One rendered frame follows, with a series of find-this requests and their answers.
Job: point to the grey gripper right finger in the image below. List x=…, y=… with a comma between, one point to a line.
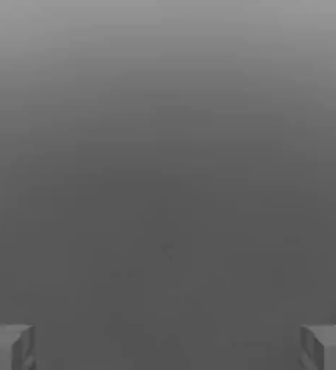
x=329, y=348

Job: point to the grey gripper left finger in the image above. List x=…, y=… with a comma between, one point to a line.
x=5, y=348

